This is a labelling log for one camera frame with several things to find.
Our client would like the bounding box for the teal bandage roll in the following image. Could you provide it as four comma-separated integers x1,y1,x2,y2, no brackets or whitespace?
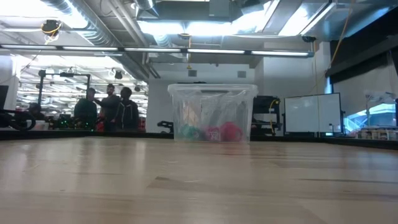
180,123,201,141

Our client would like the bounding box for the pink bandage roll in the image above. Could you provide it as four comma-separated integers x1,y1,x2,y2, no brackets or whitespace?
203,126,222,141

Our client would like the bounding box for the red bandage roll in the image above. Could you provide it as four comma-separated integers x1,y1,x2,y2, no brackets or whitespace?
220,121,243,142

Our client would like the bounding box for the clear plastic storage box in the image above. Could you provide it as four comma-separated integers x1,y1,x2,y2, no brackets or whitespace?
167,83,259,144

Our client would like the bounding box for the black background chair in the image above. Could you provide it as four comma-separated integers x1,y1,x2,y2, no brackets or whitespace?
157,120,174,134

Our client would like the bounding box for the black equipment cart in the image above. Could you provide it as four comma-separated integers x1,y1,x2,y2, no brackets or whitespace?
251,95,282,136

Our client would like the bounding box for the person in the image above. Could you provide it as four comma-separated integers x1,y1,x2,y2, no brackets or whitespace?
27,102,46,121
73,87,98,130
94,83,123,131
119,86,140,131

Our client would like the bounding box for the overhead LED light bar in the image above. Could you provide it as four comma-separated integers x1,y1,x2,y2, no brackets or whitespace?
0,44,315,58

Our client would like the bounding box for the white rolling whiteboard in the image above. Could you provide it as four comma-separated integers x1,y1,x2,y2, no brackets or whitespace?
284,92,343,134

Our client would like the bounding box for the white plastic bin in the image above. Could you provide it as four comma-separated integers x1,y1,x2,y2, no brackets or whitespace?
32,121,50,131

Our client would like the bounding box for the black curved equipment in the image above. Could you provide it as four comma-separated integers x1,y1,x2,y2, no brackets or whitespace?
0,108,37,131

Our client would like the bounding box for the shelf of small items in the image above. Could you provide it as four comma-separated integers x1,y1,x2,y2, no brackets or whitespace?
354,126,398,141

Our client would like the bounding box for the black background gantry frame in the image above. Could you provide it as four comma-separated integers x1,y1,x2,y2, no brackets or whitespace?
36,70,91,130

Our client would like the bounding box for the yellow cable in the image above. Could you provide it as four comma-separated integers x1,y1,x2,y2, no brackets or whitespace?
328,0,356,68

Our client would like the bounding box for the ceiling cable reel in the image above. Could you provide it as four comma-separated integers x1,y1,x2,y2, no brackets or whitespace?
41,19,62,44

